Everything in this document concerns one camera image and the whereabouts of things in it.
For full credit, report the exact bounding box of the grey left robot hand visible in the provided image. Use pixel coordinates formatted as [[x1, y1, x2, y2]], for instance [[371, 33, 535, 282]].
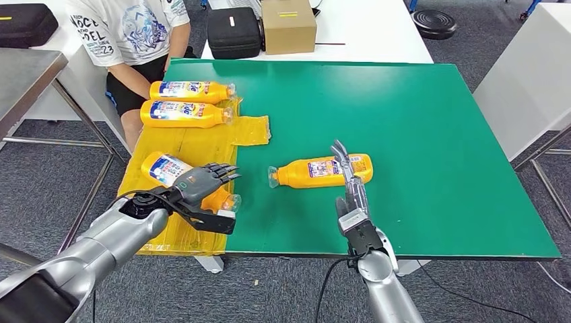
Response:
[[171, 162, 242, 208]]

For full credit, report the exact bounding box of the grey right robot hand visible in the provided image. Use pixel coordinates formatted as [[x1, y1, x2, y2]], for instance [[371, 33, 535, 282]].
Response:
[[330, 139, 371, 224]]

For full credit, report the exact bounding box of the orange detergent bottle clear cap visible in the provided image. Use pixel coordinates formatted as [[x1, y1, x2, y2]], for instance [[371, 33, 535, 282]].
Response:
[[149, 80, 237, 105], [139, 100, 236, 129], [141, 151, 242, 214], [267, 153, 374, 190]]

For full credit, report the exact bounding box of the white table foot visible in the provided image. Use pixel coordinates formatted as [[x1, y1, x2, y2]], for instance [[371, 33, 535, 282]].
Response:
[[395, 260, 432, 277], [195, 254, 225, 274]]

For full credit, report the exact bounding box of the black zippered case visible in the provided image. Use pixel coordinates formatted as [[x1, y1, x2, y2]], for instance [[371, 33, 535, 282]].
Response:
[[207, 7, 264, 60], [0, 3, 59, 49]]

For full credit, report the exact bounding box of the white table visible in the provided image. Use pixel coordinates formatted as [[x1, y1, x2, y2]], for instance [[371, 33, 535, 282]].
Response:
[[201, 0, 434, 65], [473, 3, 571, 233]]

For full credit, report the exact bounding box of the person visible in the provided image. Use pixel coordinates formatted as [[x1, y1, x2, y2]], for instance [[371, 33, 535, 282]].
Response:
[[64, 0, 198, 150]]

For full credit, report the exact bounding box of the brown cardboard box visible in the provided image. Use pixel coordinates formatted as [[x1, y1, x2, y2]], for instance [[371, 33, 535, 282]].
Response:
[[261, 0, 318, 56]]

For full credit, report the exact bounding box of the black round disc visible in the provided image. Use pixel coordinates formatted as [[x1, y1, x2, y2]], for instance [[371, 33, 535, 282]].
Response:
[[411, 9, 458, 41]]

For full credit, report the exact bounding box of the steel table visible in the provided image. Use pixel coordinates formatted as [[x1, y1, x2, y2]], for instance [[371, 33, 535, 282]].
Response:
[[0, 48, 130, 268]]

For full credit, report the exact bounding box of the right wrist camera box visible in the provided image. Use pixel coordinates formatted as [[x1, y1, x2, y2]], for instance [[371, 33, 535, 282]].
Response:
[[337, 207, 387, 258]]

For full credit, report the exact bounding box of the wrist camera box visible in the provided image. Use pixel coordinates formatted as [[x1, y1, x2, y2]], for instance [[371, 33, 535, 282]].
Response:
[[169, 196, 237, 236], [337, 207, 387, 258]]

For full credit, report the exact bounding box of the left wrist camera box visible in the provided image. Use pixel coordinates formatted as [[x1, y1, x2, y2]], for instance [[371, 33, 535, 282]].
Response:
[[169, 196, 237, 236]]

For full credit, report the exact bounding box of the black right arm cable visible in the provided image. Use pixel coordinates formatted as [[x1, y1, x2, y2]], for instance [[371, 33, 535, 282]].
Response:
[[314, 255, 359, 323]]

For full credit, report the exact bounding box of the black floor cable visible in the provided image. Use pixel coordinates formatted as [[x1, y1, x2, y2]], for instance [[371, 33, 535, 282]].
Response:
[[419, 260, 543, 323]]

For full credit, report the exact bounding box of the blue wheeled frame leg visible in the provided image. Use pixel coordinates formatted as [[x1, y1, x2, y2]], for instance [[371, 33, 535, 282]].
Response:
[[519, 0, 543, 21]]

